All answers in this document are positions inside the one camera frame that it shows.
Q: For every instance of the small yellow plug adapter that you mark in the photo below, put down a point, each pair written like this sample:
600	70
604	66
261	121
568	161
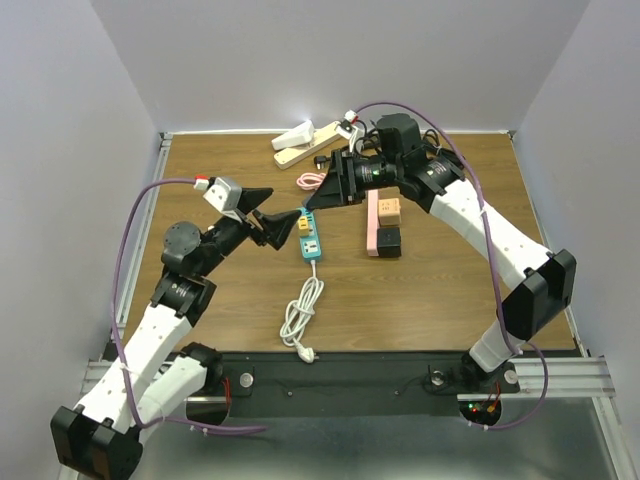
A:
305	228

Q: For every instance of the black charger block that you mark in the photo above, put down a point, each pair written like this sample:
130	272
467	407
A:
388	242

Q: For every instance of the cream power strip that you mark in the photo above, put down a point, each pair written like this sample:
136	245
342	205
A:
323	137

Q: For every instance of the white wedge adapter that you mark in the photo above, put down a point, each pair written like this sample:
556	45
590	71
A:
300	135

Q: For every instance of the aluminium frame rail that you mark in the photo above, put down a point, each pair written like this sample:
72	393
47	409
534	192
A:
129	269

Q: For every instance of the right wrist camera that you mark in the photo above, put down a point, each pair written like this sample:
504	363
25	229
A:
349	129

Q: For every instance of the pink power strip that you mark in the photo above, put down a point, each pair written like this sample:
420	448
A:
372	197

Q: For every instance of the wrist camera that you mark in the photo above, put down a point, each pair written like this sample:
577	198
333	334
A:
349	129
224	195

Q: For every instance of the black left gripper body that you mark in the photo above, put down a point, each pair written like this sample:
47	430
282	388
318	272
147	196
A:
227	234

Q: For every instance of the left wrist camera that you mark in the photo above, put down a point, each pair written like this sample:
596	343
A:
224	195

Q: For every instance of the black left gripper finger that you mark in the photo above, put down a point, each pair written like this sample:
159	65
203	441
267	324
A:
252	198
276	228

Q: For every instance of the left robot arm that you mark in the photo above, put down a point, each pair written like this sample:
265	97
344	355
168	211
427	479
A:
103	435

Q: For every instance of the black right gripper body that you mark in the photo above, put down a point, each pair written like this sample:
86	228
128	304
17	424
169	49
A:
361	176

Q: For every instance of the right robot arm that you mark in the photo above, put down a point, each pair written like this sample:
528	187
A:
540	281

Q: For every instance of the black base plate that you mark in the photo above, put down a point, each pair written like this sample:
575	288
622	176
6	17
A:
261	385

